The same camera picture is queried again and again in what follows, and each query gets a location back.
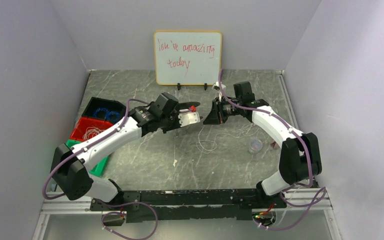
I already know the yellow-framed whiteboard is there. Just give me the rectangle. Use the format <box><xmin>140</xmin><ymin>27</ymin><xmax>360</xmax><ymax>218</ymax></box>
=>
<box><xmin>153</xmin><ymin>30</ymin><xmax>223</xmax><ymax>87</ymax></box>

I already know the green bin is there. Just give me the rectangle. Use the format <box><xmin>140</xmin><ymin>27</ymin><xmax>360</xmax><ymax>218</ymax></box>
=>
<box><xmin>65</xmin><ymin>139</ymin><xmax>109</xmax><ymax>177</ymax></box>

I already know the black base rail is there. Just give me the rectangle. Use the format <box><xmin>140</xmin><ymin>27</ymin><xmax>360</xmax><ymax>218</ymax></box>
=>
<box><xmin>90</xmin><ymin>188</ymin><xmax>286</xmax><ymax>223</ymax></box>

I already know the white cable coil in bin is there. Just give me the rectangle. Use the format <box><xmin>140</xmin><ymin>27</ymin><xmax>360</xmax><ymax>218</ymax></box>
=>
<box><xmin>82</xmin><ymin>126</ymin><xmax>107</xmax><ymax>141</ymax></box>

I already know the clear round container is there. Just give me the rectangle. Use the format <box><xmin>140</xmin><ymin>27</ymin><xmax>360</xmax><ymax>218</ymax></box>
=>
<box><xmin>248</xmin><ymin>139</ymin><xmax>263</xmax><ymax>155</ymax></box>

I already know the purple cable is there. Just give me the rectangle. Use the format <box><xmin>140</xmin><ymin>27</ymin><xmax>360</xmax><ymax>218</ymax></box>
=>
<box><xmin>42</xmin><ymin>98</ymin><xmax>160</xmax><ymax>240</ymax></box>
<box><xmin>217</xmin><ymin>68</ymin><xmax>327</xmax><ymax>232</ymax></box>

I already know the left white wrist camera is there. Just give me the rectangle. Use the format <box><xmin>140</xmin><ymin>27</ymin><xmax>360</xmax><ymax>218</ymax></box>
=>
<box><xmin>178</xmin><ymin>105</ymin><xmax>202</xmax><ymax>128</ymax></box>

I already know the black bin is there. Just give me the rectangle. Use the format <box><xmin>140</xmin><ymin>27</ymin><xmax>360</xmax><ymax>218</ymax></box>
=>
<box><xmin>81</xmin><ymin>97</ymin><xmax>126</xmax><ymax>124</ymax></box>

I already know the blue cable coil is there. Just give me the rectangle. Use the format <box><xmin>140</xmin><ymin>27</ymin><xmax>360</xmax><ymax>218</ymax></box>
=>
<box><xmin>92</xmin><ymin>105</ymin><xmax>123</xmax><ymax>121</ymax></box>

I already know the black cable spool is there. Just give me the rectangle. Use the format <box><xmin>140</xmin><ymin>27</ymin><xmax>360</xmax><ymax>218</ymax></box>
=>
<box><xmin>179</xmin><ymin>101</ymin><xmax>201</xmax><ymax>110</ymax></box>

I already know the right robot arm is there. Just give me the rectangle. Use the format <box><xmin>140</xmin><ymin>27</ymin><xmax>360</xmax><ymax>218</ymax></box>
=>
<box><xmin>203</xmin><ymin>81</ymin><xmax>322</xmax><ymax>196</ymax></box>

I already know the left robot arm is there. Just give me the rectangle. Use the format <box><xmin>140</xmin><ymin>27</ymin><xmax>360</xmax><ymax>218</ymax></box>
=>
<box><xmin>42</xmin><ymin>92</ymin><xmax>200</xmax><ymax>203</ymax></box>

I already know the aluminium frame rail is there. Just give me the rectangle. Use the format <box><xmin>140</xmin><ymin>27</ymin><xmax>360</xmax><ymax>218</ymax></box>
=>
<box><xmin>31</xmin><ymin>76</ymin><xmax>342</xmax><ymax>240</ymax></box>

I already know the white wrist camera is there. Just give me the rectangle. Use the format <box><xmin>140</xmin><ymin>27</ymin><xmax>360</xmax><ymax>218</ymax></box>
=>
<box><xmin>178</xmin><ymin>105</ymin><xmax>202</xmax><ymax>128</ymax></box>
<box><xmin>212</xmin><ymin>82</ymin><xmax>226</xmax><ymax>102</ymax></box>

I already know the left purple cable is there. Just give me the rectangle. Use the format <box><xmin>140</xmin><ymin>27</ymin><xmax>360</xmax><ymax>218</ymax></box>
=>
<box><xmin>42</xmin><ymin>98</ymin><xmax>160</xmax><ymax>240</ymax></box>

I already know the red bin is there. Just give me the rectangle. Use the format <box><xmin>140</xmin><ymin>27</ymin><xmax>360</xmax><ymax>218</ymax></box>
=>
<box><xmin>69</xmin><ymin>117</ymin><xmax>113</xmax><ymax>142</ymax></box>

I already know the pink-capped bottle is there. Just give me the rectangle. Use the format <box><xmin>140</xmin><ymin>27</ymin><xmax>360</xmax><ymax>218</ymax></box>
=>
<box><xmin>270</xmin><ymin>141</ymin><xmax>279</xmax><ymax>149</ymax></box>

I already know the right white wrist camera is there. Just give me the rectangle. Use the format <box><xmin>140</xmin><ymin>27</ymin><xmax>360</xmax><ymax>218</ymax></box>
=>
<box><xmin>212</xmin><ymin>82</ymin><xmax>226</xmax><ymax>102</ymax></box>

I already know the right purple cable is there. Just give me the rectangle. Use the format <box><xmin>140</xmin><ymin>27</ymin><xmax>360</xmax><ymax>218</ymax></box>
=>
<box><xmin>217</xmin><ymin>68</ymin><xmax>327</xmax><ymax>232</ymax></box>

